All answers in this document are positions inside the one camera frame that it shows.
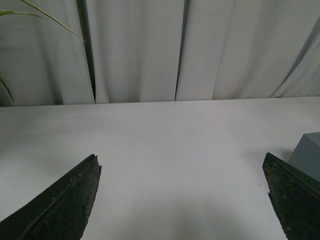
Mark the gray cube base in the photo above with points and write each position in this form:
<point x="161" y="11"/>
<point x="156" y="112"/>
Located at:
<point x="306" y="155"/>

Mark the white curtain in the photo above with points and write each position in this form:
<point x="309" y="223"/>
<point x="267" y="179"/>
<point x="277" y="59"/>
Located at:
<point x="160" y="50"/>

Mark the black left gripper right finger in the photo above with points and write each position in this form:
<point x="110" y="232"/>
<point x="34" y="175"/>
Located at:
<point x="295" y="198"/>

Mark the green plant leaves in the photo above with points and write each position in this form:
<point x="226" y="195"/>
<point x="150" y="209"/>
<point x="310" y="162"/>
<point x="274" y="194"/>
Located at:
<point x="45" y="15"/>

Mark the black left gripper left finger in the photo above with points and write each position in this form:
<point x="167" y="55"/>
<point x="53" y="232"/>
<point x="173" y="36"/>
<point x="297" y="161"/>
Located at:
<point x="60" y="212"/>

